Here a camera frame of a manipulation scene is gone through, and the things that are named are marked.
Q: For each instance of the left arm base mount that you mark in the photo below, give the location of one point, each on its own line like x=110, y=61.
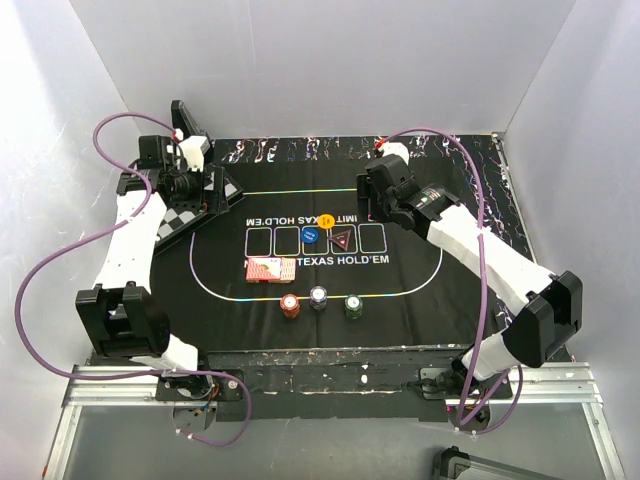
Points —
x=200, y=401

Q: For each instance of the red playing card deck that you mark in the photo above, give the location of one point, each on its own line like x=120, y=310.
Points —
x=270, y=270

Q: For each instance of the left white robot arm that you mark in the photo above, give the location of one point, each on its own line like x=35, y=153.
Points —
x=119, y=313

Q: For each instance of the blue small blind button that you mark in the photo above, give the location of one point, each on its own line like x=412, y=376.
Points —
x=309, y=235

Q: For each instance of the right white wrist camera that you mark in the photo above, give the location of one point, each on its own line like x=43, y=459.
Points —
x=385, y=148

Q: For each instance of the black poker felt mat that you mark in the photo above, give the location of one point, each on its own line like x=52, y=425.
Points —
x=413, y=294

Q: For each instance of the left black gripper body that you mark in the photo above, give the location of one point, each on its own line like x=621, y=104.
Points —
x=190, y=186

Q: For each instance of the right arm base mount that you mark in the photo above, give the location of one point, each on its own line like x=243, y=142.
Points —
x=445, y=384

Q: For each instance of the black case corner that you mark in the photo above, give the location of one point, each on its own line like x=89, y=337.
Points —
x=454, y=464

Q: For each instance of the yellow big blind button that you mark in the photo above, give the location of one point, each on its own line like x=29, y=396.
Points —
x=326, y=221

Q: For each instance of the green poker chip stack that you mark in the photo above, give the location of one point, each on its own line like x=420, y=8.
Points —
x=353, y=306

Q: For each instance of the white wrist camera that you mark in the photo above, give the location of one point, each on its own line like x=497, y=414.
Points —
x=385, y=148
x=191, y=151

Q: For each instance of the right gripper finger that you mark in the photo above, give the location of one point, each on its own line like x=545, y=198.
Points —
x=363, y=186
x=375, y=210

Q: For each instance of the black white chessboard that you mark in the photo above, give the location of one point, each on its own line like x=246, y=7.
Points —
x=186, y=212

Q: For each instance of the aluminium front rail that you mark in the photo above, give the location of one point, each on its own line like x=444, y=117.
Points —
x=344, y=421

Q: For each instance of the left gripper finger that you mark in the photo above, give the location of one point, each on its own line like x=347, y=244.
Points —
x=184, y=123
x=220, y=190

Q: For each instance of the red poker chip stack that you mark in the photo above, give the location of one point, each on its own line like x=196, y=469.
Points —
x=290, y=306

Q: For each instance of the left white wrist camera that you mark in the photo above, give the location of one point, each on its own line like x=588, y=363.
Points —
x=191, y=151

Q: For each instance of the triangular dealer button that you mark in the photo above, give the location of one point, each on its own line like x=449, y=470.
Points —
x=341, y=240

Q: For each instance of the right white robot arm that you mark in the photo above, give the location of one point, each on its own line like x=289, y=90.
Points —
x=546, y=307

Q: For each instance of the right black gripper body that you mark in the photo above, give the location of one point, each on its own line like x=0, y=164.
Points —
x=387, y=208

